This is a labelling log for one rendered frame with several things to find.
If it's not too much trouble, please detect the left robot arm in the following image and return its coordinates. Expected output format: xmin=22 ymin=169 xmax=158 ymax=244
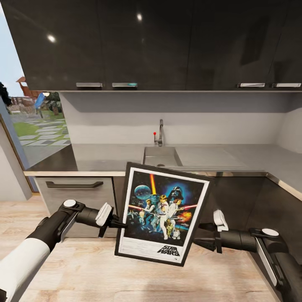
xmin=0 ymin=199 xmax=128 ymax=302

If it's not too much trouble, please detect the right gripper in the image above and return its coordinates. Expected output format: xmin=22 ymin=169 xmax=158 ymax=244
xmin=192 ymin=223 xmax=242 ymax=253

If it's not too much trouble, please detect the poster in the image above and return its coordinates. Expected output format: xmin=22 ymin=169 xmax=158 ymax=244
xmin=115 ymin=162 xmax=216 ymax=267

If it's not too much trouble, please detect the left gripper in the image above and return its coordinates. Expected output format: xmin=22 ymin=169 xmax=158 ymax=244
xmin=86 ymin=207 xmax=128 ymax=237

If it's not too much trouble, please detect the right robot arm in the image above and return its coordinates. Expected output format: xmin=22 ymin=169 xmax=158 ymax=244
xmin=192 ymin=210 xmax=302 ymax=302

